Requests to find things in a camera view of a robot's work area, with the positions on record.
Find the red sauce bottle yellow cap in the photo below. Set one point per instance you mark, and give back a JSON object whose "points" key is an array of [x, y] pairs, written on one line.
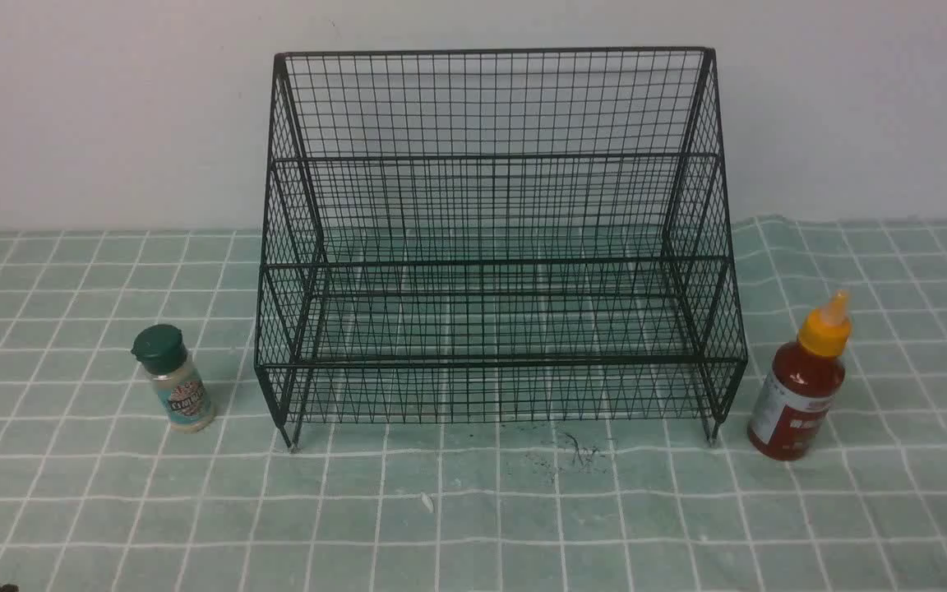
{"points": [[800, 385]]}

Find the black wire mesh rack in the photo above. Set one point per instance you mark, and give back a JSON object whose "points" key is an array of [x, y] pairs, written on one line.
{"points": [[497, 235]]}

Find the green checkered tablecloth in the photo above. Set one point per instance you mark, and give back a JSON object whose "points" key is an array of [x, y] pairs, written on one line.
{"points": [[99, 493]]}

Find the seasoning shaker green cap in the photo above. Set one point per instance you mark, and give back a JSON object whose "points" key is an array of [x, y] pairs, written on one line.
{"points": [[161, 352]]}

